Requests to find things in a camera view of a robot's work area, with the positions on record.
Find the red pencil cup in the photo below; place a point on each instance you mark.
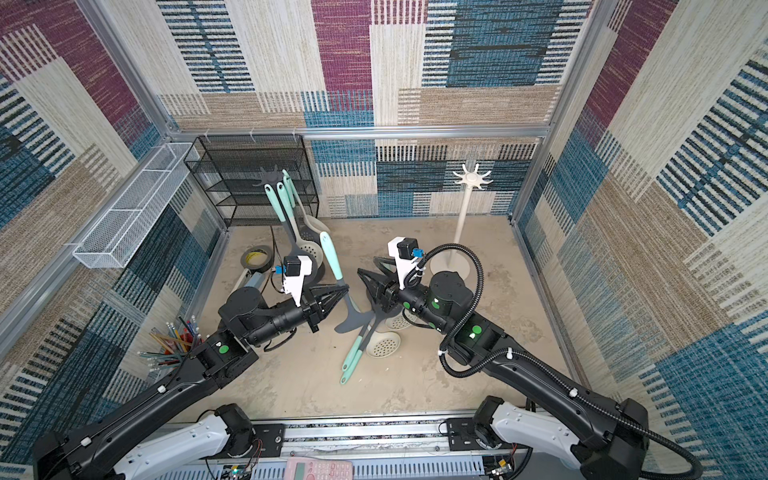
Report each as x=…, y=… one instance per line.
x=174, y=342

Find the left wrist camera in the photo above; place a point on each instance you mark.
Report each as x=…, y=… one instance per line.
x=293, y=270

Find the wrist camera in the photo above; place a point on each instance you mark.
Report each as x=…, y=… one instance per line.
x=293, y=270
x=406, y=253

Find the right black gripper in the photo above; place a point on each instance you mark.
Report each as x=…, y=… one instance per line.
x=393, y=294

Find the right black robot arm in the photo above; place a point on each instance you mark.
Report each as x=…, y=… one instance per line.
x=596, y=435

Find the white skimmer mint handle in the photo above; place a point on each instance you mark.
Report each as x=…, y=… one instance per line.
x=310, y=221

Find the grey utensil rack stand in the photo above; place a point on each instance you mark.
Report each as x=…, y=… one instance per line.
x=273, y=177

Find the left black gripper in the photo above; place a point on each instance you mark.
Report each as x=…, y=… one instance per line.
x=313, y=311

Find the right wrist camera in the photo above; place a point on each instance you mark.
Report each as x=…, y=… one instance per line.
x=406, y=253

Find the grey skimmer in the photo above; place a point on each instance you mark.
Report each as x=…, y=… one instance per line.
x=355, y=318
x=278, y=198
x=358, y=349

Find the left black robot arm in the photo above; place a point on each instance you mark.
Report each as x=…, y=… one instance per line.
x=246, y=322

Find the pink calculator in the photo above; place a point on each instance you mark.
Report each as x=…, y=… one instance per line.
x=307, y=468

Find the white utensil rack stand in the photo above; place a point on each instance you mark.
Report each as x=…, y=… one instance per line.
x=449, y=260

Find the black mesh shelf rack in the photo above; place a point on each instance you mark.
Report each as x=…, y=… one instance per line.
x=227, y=169

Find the white skimmer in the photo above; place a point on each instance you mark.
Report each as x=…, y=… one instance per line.
x=308, y=247
x=382, y=345
x=397, y=323

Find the grey duct tape roll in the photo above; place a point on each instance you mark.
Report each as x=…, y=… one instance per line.
x=258, y=259

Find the white wire wall basket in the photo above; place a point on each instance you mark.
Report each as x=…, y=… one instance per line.
x=113, y=241

